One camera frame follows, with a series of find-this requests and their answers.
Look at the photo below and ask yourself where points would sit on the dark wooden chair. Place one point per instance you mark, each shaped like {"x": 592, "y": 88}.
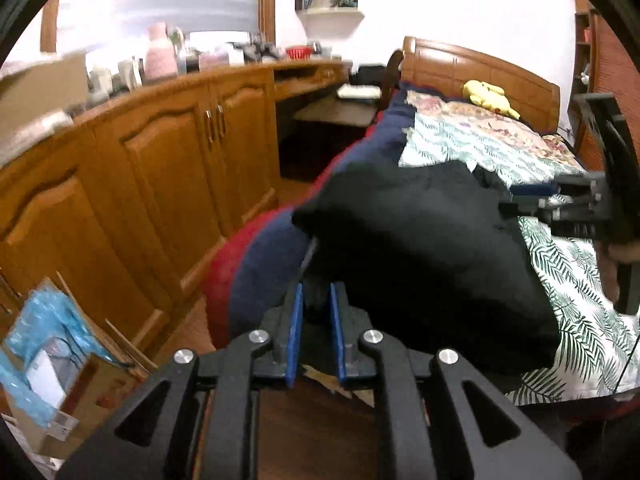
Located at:
{"x": 373, "y": 84}

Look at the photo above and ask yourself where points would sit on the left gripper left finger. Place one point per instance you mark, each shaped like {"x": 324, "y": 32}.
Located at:
{"x": 196, "y": 416}

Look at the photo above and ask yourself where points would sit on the navy blue blanket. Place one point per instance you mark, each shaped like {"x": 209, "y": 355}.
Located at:
{"x": 252, "y": 271}

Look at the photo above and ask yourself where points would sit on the red bowl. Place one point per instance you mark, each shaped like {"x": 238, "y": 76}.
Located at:
{"x": 299, "y": 53}

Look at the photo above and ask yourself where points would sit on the cardboard box with blue bag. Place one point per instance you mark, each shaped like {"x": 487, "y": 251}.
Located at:
{"x": 62, "y": 375}

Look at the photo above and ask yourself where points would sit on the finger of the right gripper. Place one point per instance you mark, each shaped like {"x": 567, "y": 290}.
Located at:
{"x": 539, "y": 189}
{"x": 531, "y": 206}

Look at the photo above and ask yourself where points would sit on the black double-breasted coat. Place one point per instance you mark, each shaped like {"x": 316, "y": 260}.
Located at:
{"x": 427, "y": 254}

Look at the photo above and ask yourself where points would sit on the leaf-print white bedsheet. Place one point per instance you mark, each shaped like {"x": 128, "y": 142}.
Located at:
{"x": 598, "y": 354}

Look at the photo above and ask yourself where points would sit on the pink vase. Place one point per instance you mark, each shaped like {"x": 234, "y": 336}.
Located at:
{"x": 160, "y": 59}

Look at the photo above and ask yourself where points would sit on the wooden headboard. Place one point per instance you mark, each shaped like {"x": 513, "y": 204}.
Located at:
{"x": 447, "y": 68}

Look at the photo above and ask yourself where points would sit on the person's right hand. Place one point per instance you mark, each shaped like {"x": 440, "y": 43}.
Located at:
{"x": 609, "y": 258}

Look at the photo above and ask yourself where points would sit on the black gripper tools on desk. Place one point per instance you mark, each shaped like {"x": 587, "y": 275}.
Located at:
{"x": 261, "y": 52}

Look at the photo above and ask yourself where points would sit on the long wooden cabinet desk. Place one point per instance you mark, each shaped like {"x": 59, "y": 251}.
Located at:
{"x": 128, "y": 206}

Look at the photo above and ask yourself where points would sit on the floral quilt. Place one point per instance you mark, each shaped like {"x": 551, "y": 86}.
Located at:
{"x": 454, "y": 130}

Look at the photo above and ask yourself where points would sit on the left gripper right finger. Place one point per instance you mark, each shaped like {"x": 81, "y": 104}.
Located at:
{"x": 439, "y": 417}

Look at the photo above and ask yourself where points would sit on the yellow plush toy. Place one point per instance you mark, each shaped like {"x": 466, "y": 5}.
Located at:
{"x": 490, "y": 97}

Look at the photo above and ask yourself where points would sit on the louvered wooden wardrobe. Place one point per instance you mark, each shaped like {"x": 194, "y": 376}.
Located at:
{"x": 603, "y": 65}

